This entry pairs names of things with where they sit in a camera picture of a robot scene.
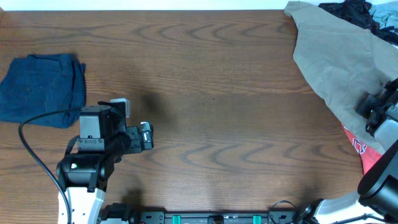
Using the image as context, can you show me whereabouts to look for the light grey-blue garment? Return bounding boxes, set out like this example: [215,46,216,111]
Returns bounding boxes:
[369,1,397,30]

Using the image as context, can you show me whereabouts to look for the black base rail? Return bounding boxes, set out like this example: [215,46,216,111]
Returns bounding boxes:
[96,203,306,224]

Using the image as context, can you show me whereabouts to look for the khaki green shorts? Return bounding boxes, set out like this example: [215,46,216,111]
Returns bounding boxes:
[284,1,397,154]

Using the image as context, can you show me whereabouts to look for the black printed garment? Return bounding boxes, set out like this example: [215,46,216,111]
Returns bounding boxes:
[318,0,397,46]

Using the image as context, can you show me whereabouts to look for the folded navy blue shorts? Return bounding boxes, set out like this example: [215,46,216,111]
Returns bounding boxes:
[1,54,86,123]

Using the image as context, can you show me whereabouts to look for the red printed t-shirt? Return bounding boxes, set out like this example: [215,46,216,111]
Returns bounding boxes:
[342,125,382,174]

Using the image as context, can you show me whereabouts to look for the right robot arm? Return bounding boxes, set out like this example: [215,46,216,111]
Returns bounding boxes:
[293,80,397,224]

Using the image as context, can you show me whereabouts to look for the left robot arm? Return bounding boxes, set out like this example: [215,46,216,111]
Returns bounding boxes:
[57,100,154,223]

